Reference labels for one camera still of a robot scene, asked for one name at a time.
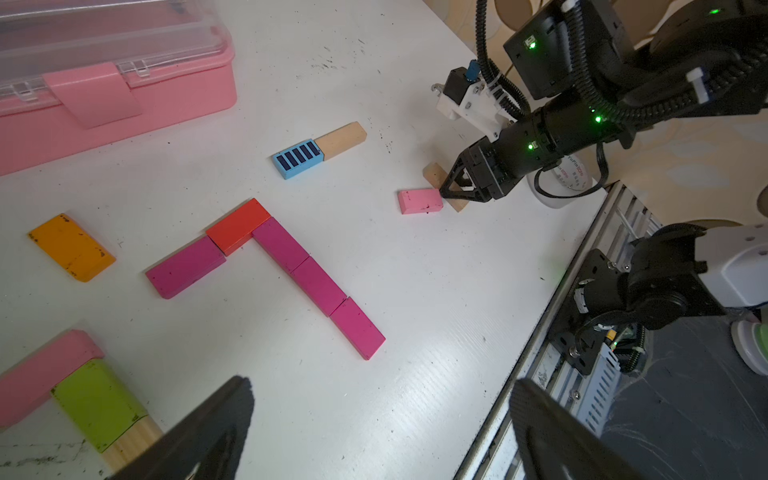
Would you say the magenta block bottom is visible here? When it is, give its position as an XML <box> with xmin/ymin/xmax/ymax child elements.
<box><xmin>330</xmin><ymin>297</ymin><xmax>386</xmax><ymax>360</ymax></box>

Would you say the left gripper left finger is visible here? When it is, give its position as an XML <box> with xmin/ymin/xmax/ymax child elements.
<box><xmin>112</xmin><ymin>376</ymin><xmax>255</xmax><ymax>479</ymax></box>

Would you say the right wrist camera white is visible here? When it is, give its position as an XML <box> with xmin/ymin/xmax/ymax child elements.
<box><xmin>431</xmin><ymin>60</ymin><xmax>513</xmax><ymax>142</ymax></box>

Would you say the light pink block top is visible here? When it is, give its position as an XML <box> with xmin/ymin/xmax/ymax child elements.
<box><xmin>397</xmin><ymin>188</ymin><xmax>443</xmax><ymax>215</ymax></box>

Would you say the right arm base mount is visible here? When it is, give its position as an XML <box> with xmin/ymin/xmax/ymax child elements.
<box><xmin>547</xmin><ymin>249</ymin><xmax>647</xmax><ymax>376</ymax></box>

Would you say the pink plastic storage box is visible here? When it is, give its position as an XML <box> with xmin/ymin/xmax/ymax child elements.
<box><xmin>1</xmin><ymin>1</ymin><xmax>237</xmax><ymax>174</ymax></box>

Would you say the white tape roll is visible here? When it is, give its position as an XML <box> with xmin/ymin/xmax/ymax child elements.
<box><xmin>526</xmin><ymin>155</ymin><xmax>595</xmax><ymax>209</ymax></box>

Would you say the red block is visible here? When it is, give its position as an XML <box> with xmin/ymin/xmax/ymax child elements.
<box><xmin>206</xmin><ymin>198</ymin><xmax>271</xmax><ymax>256</ymax></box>

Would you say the magenta block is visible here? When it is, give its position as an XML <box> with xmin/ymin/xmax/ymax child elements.
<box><xmin>330</xmin><ymin>297</ymin><xmax>386</xmax><ymax>360</ymax></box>
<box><xmin>291</xmin><ymin>257</ymin><xmax>347</xmax><ymax>317</ymax></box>
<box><xmin>251</xmin><ymin>217</ymin><xmax>310</xmax><ymax>273</ymax></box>
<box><xmin>145</xmin><ymin>236</ymin><xmax>226</xmax><ymax>299</ymax></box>

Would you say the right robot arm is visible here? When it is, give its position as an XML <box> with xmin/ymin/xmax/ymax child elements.
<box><xmin>440</xmin><ymin>1</ymin><xmax>767</xmax><ymax>203</ymax></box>

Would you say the blue striped block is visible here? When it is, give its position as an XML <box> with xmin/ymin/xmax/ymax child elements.
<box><xmin>272</xmin><ymin>139</ymin><xmax>325</xmax><ymax>180</ymax></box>

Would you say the light pink block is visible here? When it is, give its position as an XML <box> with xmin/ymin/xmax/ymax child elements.
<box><xmin>1</xmin><ymin>330</ymin><xmax>104</xmax><ymax>429</ymax></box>
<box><xmin>397</xmin><ymin>188</ymin><xmax>443</xmax><ymax>215</ymax></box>

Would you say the lime green block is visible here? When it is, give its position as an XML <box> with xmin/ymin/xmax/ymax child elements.
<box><xmin>51</xmin><ymin>359</ymin><xmax>148</xmax><ymax>453</ymax></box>

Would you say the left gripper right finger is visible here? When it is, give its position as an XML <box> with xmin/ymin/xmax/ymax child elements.
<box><xmin>509</xmin><ymin>379</ymin><xmax>642</xmax><ymax>479</ymax></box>

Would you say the wooden block horizontal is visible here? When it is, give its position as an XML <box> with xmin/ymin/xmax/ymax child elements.
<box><xmin>314</xmin><ymin>121</ymin><xmax>367</xmax><ymax>161</ymax></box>

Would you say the wooden dotted block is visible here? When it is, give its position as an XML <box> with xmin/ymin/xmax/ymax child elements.
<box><xmin>422</xmin><ymin>162</ymin><xmax>468</xmax><ymax>213</ymax></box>

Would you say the orange block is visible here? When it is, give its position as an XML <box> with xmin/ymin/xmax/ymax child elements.
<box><xmin>28</xmin><ymin>214</ymin><xmax>116</xmax><ymax>283</ymax></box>

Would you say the green white bottle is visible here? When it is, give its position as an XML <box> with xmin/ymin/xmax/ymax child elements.
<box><xmin>731</xmin><ymin>320</ymin><xmax>768</xmax><ymax>377</ymax></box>

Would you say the aluminium frame rail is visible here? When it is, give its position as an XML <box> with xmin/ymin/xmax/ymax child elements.
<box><xmin>454</xmin><ymin>182</ymin><xmax>659</xmax><ymax>479</ymax></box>

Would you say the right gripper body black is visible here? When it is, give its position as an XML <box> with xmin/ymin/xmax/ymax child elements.
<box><xmin>439</xmin><ymin>89</ymin><xmax>636</xmax><ymax>203</ymax></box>

